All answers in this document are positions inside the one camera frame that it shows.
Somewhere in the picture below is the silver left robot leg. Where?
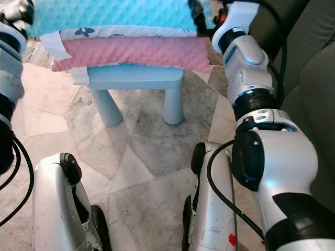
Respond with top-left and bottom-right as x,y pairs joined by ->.
31,152 -> 110,251

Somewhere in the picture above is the pink dotted pillow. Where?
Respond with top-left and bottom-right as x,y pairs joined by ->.
41,31 -> 211,87

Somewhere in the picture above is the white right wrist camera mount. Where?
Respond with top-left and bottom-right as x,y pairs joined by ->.
211,2 -> 262,53

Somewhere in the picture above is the small light blue stool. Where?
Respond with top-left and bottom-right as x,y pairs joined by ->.
86,64 -> 184,126

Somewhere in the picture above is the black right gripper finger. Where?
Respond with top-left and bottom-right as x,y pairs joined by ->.
189,0 -> 211,29

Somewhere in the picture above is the teal dotted pillow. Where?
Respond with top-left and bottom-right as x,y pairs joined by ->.
31,0 -> 199,41

